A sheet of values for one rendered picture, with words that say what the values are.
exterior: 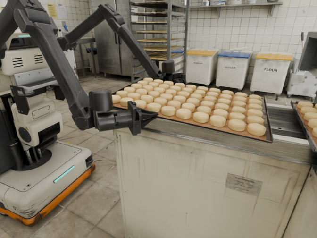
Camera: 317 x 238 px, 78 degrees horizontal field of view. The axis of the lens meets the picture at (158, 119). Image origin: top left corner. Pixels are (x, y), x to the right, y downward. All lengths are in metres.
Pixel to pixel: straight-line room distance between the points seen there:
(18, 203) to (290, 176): 1.39
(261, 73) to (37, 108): 3.49
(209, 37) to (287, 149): 4.19
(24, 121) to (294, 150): 1.32
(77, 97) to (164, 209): 0.61
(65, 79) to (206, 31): 4.24
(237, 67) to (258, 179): 3.37
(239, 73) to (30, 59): 3.40
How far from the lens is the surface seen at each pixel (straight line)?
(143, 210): 1.05
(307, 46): 1.09
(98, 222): 1.56
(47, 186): 1.54
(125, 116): 0.63
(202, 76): 4.19
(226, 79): 4.08
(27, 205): 1.51
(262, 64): 3.97
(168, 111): 0.67
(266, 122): 0.77
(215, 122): 0.64
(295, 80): 4.25
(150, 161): 0.82
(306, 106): 0.94
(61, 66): 0.72
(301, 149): 0.70
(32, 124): 1.38
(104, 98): 0.60
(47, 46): 0.76
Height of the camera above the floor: 1.20
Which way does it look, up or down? 25 degrees down
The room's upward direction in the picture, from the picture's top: straight up
